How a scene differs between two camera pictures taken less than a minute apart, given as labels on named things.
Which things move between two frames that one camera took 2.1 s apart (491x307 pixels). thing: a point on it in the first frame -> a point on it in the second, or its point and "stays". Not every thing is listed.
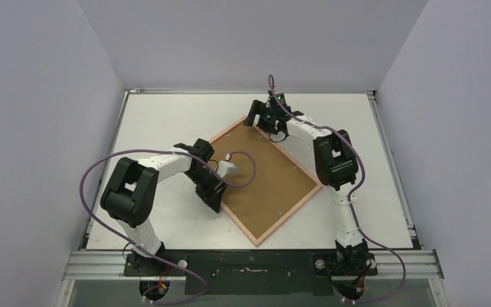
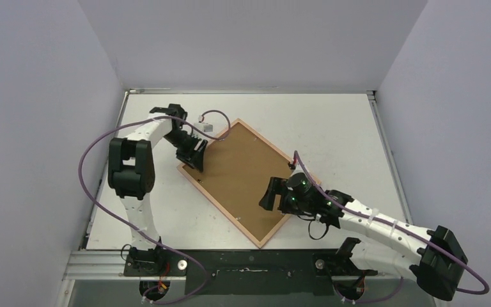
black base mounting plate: x=216 y=272 stays
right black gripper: x=264 y=121 -> x=279 y=194
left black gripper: x=211 y=196 -> x=195 y=160
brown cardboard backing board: x=268 y=183 stays
